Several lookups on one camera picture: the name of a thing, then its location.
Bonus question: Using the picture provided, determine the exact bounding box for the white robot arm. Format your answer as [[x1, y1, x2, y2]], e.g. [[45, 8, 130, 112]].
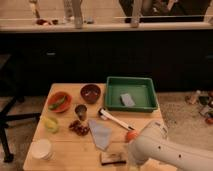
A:
[[127, 121, 213, 171]]

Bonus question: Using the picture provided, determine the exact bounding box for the green plastic tray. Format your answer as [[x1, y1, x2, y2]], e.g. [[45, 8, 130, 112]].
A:
[[104, 76, 158, 113]]

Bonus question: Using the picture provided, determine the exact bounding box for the grey sponge in tray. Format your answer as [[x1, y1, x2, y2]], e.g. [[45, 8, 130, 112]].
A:
[[120, 93, 135, 107]]

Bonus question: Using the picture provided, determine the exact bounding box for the dark red bowl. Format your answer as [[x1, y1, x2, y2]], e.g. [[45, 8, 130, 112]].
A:
[[80, 84, 101, 104]]

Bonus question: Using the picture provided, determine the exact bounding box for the small metal cup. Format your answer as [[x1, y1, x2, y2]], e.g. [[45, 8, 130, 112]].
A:
[[75, 105, 87, 121]]

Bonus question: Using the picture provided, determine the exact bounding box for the green pepper in bowl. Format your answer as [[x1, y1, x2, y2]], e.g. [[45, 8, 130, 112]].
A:
[[48, 96, 66, 110]]

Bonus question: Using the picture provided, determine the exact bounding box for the dark red grape bunch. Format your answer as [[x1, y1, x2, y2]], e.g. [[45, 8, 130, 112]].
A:
[[69, 120, 90, 136]]

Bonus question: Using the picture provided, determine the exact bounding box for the grey blue cloth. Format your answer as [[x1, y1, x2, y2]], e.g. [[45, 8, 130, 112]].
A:
[[88, 119, 111, 151]]

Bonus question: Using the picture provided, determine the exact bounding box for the orange bowl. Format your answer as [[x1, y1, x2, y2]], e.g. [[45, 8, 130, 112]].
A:
[[47, 91, 72, 113]]

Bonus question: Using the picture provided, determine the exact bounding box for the red tomato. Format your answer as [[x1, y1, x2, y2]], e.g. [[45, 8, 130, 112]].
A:
[[125, 130, 138, 142]]

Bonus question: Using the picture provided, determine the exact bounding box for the yellow green cup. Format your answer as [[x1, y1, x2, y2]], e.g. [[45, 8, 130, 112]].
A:
[[44, 117, 59, 133]]

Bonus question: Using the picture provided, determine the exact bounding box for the dark cabinet counter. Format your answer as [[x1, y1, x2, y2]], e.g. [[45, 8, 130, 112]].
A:
[[0, 29, 213, 95]]

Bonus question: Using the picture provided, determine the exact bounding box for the black office chair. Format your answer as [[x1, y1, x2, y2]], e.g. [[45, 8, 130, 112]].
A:
[[0, 55, 40, 163]]

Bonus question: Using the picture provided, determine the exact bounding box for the white paper cup stack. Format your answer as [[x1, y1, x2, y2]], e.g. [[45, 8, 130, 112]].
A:
[[31, 139, 52, 160]]

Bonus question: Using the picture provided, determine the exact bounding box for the white handled brush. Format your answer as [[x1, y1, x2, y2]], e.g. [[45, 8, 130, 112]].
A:
[[98, 108, 133, 130]]

